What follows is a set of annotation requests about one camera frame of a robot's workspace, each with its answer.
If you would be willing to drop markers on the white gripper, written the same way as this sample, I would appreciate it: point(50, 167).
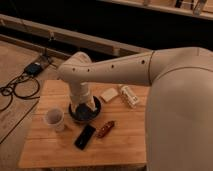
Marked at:
point(80, 93)

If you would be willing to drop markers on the black eraser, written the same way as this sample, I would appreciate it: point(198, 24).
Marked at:
point(84, 137)

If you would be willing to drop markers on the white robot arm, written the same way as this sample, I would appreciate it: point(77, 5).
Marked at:
point(179, 108)

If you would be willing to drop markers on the white ceramic cup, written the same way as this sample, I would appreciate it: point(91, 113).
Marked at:
point(54, 118)

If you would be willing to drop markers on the dark round bowl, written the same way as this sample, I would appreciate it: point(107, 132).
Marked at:
point(84, 113)

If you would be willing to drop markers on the red brown pocket knife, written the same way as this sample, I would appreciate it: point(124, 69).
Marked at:
point(105, 129)

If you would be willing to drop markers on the black power adapter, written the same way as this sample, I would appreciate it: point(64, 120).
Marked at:
point(33, 69)

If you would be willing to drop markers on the wooden shelf rail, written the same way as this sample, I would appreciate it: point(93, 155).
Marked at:
point(81, 40)

